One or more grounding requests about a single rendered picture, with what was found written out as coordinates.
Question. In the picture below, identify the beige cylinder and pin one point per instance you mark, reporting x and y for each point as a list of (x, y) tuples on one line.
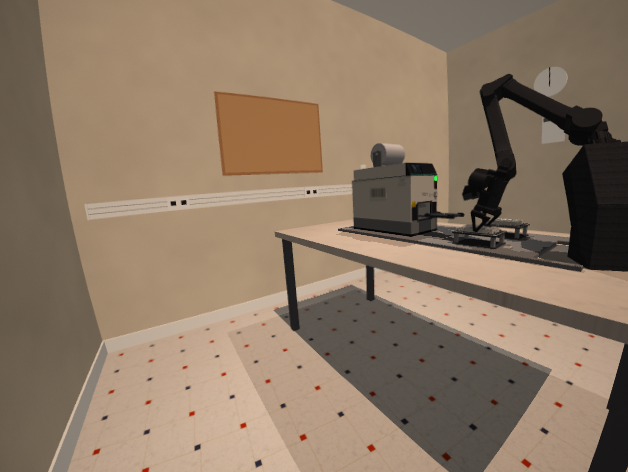
[(390, 154)]

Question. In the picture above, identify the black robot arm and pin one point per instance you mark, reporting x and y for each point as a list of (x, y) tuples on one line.
[(586, 125)]

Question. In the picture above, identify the white multiwell plate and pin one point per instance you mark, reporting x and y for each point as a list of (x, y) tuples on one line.
[(484, 231), (507, 222)]

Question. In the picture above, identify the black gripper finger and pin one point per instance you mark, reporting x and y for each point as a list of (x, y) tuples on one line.
[(484, 218), (493, 219)]

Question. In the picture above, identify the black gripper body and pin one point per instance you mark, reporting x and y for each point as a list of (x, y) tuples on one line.
[(491, 206)]

